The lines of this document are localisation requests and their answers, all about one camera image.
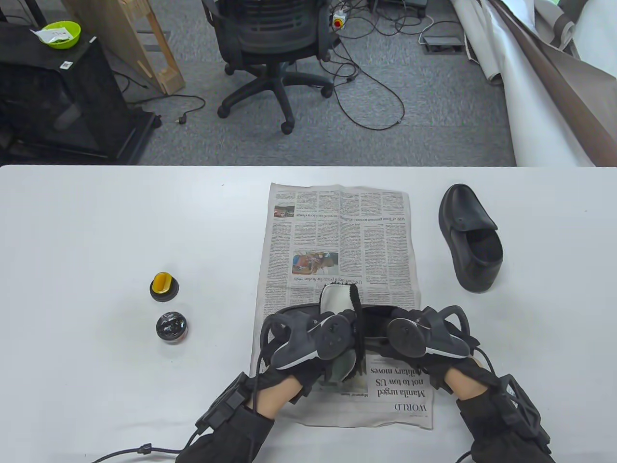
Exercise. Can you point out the person's left hand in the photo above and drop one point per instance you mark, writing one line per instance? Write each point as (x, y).
(299, 371)

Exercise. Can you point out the person's right hand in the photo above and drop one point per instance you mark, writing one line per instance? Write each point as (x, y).
(458, 371)

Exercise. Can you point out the grey white polishing mitt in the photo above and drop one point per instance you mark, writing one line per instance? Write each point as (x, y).
(335, 299)

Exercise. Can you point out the black leather shoe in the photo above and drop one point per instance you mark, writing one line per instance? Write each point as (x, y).
(462, 207)
(376, 323)

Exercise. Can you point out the black shoe polish jar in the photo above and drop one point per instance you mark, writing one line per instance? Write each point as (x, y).
(171, 328)

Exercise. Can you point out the newspaper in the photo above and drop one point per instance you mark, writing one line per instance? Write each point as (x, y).
(366, 241)

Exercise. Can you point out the black round polish lid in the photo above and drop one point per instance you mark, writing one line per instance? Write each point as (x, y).
(164, 296)

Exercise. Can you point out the person's left forearm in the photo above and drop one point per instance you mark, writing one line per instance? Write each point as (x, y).
(226, 434)

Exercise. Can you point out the person's right forearm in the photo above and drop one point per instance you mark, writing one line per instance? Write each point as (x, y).
(501, 429)

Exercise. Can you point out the grey left hand controller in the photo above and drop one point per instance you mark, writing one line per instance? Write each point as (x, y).
(303, 345)

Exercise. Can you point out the grey hand controller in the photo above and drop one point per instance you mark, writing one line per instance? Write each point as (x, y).
(409, 335)
(303, 345)

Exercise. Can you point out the grey right hand controller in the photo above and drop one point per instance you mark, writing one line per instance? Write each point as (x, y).
(409, 335)

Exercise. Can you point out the white rolled sheet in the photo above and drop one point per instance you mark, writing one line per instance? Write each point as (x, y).
(525, 111)

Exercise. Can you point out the brown sheet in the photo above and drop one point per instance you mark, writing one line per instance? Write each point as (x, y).
(578, 111)

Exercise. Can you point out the black office chair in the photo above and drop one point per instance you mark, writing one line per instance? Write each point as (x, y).
(270, 29)

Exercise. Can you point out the red yellow stop button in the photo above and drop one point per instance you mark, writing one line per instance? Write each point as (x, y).
(338, 20)

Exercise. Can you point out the black cabinet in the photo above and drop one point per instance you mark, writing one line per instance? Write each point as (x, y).
(72, 96)

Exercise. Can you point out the white fabric sheet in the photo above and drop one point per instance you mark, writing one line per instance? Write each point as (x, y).
(597, 38)

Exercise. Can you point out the grey fabric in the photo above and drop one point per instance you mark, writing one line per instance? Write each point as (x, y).
(559, 24)

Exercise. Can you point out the black floor box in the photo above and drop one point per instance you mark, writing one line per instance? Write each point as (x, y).
(395, 4)

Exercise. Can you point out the green bowl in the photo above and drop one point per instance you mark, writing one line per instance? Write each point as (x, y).
(71, 38)

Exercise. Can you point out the white packet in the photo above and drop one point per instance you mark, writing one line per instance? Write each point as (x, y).
(50, 34)

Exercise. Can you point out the black metal leg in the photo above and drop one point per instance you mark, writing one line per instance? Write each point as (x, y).
(33, 9)

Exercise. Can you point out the black right wrist mount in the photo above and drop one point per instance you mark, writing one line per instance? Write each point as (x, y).
(525, 405)

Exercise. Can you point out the black wrist mount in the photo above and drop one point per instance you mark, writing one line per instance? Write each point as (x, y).
(525, 405)
(221, 402)

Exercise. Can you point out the black left wrist mount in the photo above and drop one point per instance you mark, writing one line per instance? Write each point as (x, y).
(221, 402)

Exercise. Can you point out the wooden frame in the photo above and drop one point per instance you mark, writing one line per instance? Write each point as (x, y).
(144, 53)

